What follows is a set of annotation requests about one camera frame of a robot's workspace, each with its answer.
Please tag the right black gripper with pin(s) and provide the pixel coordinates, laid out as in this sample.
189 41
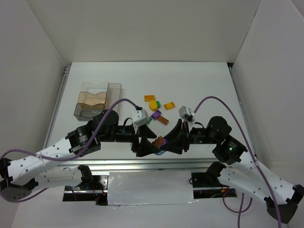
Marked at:
186 137

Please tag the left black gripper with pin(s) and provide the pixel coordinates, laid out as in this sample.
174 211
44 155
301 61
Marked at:
135 140

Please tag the purple round lego piece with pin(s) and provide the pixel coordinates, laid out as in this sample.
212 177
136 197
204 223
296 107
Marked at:
160 150

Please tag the purple lego brick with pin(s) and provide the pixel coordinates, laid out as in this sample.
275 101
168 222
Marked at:
156 114

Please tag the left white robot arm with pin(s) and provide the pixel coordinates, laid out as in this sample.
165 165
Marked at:
41 171

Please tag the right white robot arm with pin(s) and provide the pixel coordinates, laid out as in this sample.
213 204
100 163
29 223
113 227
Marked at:
236 167

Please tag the brown orange lego brick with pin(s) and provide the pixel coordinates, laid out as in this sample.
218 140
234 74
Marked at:
163 120

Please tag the orange lego brick right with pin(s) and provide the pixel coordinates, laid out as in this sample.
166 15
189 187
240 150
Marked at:
169 106

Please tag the yellow round lego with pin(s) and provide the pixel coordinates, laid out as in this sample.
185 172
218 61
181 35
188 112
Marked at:
153 105

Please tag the small green lego brick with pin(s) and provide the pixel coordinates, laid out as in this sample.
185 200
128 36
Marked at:
158 104

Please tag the orange lego brick far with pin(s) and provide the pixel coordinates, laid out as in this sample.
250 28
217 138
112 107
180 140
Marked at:
148 98

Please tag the clear tall narrow container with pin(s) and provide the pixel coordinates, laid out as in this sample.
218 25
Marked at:
114 91

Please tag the clear wavy container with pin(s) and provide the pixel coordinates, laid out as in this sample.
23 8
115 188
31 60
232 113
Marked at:
94 88

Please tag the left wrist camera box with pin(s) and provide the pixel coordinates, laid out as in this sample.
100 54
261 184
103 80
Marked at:
140 117

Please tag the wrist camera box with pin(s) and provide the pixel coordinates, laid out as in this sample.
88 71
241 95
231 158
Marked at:
187 114
140 117

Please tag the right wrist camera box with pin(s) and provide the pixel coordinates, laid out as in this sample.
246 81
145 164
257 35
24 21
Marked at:
187 114

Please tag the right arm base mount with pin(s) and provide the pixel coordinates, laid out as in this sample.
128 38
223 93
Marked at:
207 186

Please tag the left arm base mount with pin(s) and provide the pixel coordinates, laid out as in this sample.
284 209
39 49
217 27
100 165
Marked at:
92 188

